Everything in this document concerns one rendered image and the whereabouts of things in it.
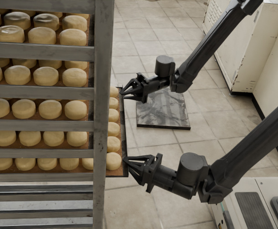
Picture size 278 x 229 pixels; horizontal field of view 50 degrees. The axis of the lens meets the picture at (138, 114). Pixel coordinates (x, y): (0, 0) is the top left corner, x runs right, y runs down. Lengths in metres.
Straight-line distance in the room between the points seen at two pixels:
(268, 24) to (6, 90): 2.05
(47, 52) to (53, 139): 0.26
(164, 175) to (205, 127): 1.58
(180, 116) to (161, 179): 1.58
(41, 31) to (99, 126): 0.22
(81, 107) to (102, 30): 0.25
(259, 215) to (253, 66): 1.31
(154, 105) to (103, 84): 1.85
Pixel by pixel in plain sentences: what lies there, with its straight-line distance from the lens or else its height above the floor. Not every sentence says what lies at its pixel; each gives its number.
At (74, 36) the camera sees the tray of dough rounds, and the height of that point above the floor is 1.24.
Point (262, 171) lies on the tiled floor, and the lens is 2.21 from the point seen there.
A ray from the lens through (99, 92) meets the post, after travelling 0.57.
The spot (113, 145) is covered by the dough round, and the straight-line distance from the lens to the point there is 0.86.
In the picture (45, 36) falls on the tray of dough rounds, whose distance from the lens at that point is 0.60.
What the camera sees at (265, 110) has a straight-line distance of 2.52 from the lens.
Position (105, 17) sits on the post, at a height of 1.32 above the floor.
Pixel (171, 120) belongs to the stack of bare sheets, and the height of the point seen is 0.02.
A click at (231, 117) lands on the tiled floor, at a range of 2.52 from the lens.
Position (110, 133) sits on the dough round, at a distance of 0.89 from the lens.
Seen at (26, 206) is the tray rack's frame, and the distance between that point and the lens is 1.64.
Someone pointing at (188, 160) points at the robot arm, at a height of 0.97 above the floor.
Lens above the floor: 1.51
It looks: 41 degrees down
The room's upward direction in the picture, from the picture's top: 8 degrees clockwise
